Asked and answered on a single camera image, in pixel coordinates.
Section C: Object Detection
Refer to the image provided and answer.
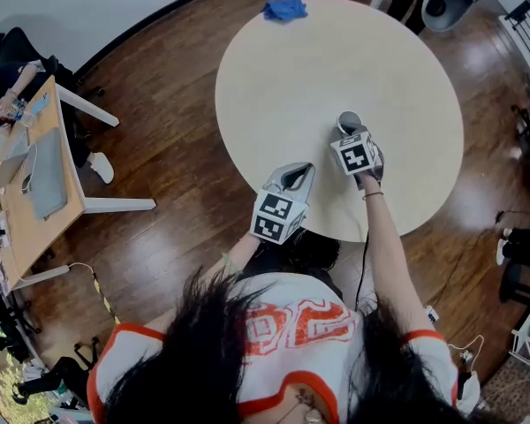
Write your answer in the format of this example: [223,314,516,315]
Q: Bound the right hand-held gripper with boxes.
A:
[329,124,385,190]

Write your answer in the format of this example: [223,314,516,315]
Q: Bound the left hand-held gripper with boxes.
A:
[249,161,317,246]

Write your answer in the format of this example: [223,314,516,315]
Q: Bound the white paper cup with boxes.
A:
[337,110,363,136]

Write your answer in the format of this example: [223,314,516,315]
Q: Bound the person's right forearm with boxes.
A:
[360,177,428,335]

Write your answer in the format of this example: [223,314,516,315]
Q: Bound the person's black trousers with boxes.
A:
[246,230,344,299]

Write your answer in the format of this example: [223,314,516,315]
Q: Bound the round beige table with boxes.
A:
[215,0,465,243]

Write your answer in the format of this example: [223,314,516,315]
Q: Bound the white and orange jersey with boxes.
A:
[87,271,460,424]

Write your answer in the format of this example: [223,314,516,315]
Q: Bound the blue cloth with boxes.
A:
[261,0,309,23]

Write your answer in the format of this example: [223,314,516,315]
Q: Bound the grey bucket chair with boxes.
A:
[421,0,476,33]

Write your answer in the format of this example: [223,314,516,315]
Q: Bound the black office chair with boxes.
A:
[498,262,530,304]

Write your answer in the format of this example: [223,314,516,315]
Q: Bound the closed grey laptop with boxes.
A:
[24,126,68,220]

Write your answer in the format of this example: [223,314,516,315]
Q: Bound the white shelf rack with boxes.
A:
[510,280,530,364]

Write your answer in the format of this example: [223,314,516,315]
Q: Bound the wooden desk with white legs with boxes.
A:
[0,75,156,291]

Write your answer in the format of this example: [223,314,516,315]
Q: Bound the white bag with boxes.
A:
[457,371,481,417]

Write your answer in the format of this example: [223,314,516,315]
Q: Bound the black folded stand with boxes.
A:
[11,337,101,405]

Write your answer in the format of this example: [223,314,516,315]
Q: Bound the open silver laptop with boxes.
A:
[0,151,30,201]

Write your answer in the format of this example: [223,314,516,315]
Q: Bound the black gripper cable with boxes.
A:
[355,231,371,313]

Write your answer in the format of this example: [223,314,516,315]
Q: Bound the yellow black striped cable cover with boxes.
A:
[91,271,121,325]

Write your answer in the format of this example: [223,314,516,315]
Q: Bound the white desk cable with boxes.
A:
[68,261,97,277]

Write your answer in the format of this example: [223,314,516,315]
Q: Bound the looped white cable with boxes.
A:
[448,334,486,373]

